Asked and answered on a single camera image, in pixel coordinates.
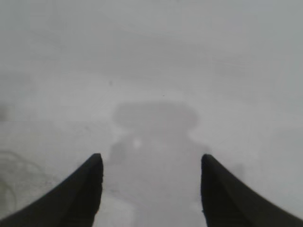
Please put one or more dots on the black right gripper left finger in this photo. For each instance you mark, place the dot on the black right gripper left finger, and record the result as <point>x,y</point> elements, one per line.
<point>68,196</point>

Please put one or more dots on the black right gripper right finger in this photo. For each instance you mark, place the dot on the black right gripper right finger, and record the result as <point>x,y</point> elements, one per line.
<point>232,201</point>

